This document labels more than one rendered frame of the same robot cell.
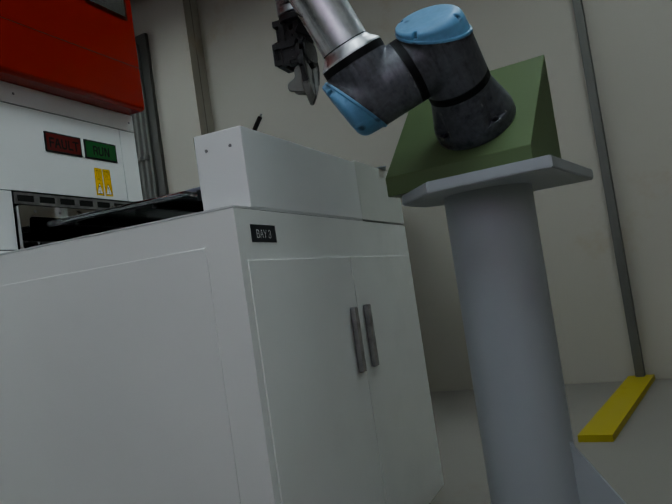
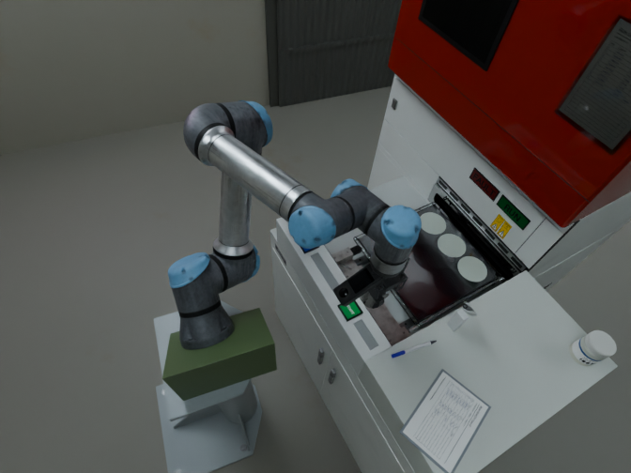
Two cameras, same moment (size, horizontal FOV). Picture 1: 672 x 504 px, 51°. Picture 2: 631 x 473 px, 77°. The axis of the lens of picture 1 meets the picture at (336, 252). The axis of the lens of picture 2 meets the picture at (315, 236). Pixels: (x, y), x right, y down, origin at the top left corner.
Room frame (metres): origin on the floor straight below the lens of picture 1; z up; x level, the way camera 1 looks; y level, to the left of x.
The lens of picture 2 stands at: (1.74, -0.46, 2.04)
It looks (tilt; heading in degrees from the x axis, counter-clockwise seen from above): 55 degrees down; 124
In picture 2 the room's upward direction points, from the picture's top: 5 degrees clockwise
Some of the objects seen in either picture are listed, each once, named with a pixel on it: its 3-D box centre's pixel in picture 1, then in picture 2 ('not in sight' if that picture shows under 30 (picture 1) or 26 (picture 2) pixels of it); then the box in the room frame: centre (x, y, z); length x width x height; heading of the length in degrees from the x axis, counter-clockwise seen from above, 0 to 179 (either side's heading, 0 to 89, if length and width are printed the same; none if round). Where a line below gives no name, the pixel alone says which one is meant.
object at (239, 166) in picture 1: (291, 184); (326, 286); (1.44, 0.07, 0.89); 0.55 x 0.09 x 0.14; 158
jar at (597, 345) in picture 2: not in sight; (592, 348); (2.15, 0.34, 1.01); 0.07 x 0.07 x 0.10
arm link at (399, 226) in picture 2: not in sight; (395, 234); (1.61, 0.02, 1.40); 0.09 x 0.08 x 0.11; 173
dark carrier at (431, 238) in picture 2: (165, 213); (427, 257); (1.64, 0.38, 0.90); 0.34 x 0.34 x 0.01; 68
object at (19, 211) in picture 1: (90, 229); (469, 232); (1.70, 0.58, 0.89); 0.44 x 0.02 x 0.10; 158
